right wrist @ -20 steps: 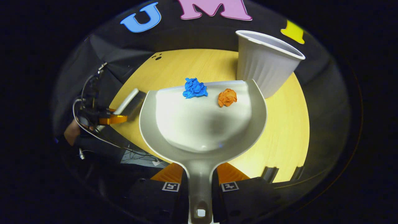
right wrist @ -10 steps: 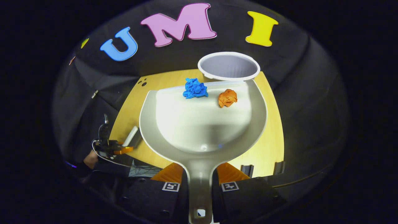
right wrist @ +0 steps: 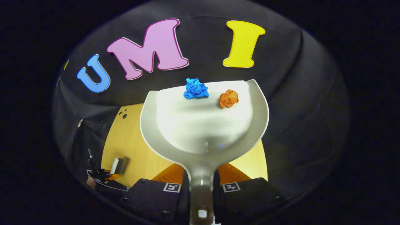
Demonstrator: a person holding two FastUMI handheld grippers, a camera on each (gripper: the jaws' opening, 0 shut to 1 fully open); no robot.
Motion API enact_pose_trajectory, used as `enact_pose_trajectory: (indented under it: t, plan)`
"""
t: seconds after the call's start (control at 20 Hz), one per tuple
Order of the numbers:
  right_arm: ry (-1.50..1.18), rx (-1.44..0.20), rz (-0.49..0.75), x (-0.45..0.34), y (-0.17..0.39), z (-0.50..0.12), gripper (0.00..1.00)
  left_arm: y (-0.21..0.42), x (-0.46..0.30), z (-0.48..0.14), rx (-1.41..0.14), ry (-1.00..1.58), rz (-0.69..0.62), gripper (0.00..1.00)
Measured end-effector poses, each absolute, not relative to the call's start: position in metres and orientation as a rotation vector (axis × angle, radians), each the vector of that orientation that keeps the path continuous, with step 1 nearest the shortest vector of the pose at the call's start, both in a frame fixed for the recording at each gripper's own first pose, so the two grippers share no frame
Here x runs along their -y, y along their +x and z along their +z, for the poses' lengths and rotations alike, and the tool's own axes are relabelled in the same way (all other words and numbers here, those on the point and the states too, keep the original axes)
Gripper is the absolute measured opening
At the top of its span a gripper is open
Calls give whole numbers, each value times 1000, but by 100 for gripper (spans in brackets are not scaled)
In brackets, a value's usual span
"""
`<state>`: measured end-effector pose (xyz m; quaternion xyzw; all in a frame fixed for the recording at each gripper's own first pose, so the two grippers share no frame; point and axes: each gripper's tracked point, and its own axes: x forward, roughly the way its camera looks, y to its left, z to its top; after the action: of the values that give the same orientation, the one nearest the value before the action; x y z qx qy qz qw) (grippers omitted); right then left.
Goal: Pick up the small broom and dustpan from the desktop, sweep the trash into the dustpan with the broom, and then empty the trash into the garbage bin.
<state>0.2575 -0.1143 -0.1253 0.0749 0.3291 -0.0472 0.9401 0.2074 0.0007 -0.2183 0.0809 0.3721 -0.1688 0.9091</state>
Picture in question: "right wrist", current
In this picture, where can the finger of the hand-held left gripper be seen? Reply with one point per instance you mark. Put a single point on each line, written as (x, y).
(113, 176)

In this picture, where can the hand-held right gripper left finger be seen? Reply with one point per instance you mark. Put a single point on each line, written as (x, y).
(156, 200)

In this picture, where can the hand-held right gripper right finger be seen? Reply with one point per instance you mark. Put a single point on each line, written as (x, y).
(247, 200)

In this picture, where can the small white broom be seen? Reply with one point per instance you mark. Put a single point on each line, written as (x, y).
(116, 165)

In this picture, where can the white plastic dustpan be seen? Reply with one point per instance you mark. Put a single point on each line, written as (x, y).
(203, 125)

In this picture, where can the orange paper ball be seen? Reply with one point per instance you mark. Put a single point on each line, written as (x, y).
(228, 99)

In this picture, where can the blue paper ball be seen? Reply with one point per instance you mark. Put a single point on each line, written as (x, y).
(195, 89)

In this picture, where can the silver metal clip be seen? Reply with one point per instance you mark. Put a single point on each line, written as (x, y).
(80, 122)

